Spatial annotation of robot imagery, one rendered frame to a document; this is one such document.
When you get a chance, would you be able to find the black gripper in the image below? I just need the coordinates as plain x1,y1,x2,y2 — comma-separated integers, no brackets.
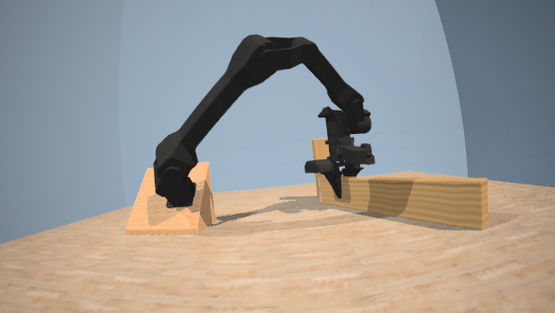
305,133,375,198

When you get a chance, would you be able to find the wooden post with slot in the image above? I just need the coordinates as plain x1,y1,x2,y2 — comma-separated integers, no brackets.
312,138,330,201

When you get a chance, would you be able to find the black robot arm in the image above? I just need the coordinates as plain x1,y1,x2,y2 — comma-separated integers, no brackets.
153,35,372,208

